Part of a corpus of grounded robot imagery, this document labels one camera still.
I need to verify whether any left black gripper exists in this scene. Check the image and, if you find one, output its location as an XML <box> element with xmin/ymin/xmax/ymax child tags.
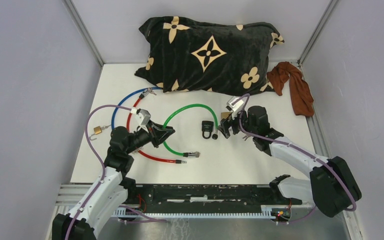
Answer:
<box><xmin>125</xmin><ymin>119</ymin><xmax>175</xmax><ymax>154</ymax></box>

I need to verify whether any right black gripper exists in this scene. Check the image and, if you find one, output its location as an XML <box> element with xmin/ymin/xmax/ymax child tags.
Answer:
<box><xmin>216</xmin><ymin>107</ymin><xmax>257</xmax><ymax>139</ymax></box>

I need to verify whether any small black padlock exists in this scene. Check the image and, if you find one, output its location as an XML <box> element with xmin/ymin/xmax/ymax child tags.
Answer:
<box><xmin>201</xmin><ymin>120</ymin><xmax>214</xmax><ymax>140</ymax></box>

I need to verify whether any green cable lock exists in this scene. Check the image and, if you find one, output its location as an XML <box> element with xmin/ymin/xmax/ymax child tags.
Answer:
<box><xmin>163</xmin><ymin>103</ymin><xmax>219</xmax><ymax>158</ymax></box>

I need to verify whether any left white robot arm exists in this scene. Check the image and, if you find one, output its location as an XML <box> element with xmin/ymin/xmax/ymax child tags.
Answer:
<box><xmin>51</xmin><ymin>120</ymin><xmax>175</xmax><ymax>240</ymax></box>

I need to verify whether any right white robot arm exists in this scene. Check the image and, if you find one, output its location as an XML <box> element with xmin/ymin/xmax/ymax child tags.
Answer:
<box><xmin>218</xmin><ymin>106</ymin><xmax>362</xmax><ymax>218</ymax></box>

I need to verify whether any small brass padlock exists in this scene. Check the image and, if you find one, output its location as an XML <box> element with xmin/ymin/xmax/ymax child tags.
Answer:
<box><xmin>88</xmin><ymin>125</ymin><xmax>111</xmax><ymax>141</ymax></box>

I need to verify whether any black floral pillow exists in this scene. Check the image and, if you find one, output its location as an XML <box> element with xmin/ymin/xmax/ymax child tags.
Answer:
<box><xmin>135</xmin><ymin>16</ymin><xmax>285</xmax><ymax>96</ymax></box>

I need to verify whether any brown cloth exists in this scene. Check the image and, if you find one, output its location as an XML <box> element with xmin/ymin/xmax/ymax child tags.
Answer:
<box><xmin>267</xmin><ymin>61</ymin><xmax>315</xmax><ymax>117</ymax></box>

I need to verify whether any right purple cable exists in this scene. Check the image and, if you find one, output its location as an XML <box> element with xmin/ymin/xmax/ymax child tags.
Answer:
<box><xmin>236</xmin><ymin>93</ymin><xmax>358</xmax><ymax>213</ymax></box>

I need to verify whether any purple cable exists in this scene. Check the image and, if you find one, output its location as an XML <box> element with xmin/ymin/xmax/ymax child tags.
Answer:
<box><xmin>64</xmin><ymin>104</ymin><xmax>137</xmax><ymax>240</ymax></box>
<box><xmin>236</xmin><ymin>93</ymin><xmax>358</xmax><ymax>213</ymax></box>

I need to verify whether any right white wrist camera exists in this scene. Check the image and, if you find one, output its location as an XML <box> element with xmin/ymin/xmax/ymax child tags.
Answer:
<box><xmin>226</xmin><ymin>96</ymin><xmax>248</xmax><ymax>113</ymax></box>

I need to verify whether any red cable lock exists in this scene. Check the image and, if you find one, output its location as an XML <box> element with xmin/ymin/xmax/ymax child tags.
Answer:
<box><xmin>126</xmin><ymin>96</ymin><xmax>188</xmax><ymax>165</ymax></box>

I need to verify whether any blue cable lock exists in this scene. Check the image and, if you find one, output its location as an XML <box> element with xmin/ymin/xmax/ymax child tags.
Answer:
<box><xmin>111</xmin><ymin>86</ymin><xmax>164</xmax><ymax>131</ymax></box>

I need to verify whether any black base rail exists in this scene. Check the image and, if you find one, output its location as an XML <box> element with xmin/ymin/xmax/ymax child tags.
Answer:
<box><xmin>113</xmin><ymin>184</ymin><xmax>303</xmax><ymax>221</ymax></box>

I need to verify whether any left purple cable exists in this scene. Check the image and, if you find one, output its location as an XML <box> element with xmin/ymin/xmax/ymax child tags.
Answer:
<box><xmin>64</xmin><ymin>104</ymin><xmax>137</xmax><ymax>240</ymax></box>

